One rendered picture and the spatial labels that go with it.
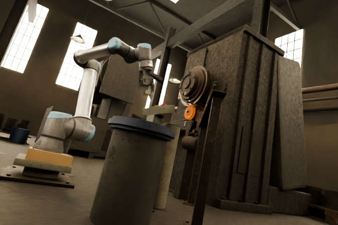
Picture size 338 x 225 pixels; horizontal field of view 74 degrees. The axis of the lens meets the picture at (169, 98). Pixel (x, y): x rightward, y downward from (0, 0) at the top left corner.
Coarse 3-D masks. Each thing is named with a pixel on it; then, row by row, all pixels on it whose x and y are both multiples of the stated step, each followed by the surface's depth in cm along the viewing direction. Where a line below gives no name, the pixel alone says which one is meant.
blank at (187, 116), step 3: (186, 108) 247; (189, 108) 242; (192, 108) 238; (192, 111) 236; (195, 111) 237; (186, 114) 244; (192, 114) 235; (186, 117) 242; (189, 117) 237; (192, 117) 236
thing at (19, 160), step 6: (18, 156) 139; (24, 156) 145; (18, 162) 131; (24, 162) 132; (30, 162) 134; (36, 162) 135; (42, 162) 137; (42, 168) 136; (48, 168) 138; (54, 168) 139; (60, 168) 141; (66, 168) 143
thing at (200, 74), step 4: (196, 68) 250; (196, 72) 244; (200, 72) 240; (200, 76) 236; (204, 76) 234; (200, 80) 233; (204, 80) 232; (200, 84) 232; (196, 88) 234; (200, 88) 231; (196, 92) 233; (200, 92) 231; (184, 96) 249; (192, 96) 237; (196, 96) 233; (184, 100) 250; (188, 100) 243; (192, 100) 237
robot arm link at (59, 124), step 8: (56, 112) 153; (48, 120) 152; (56, 120) 152; (64, 120) 154; (72, 120) 162; (48, 128) 150; (56, 128) 151; (64, 128) 154; (72, 128) 158; (56, 136) 150; (64, 136) 156
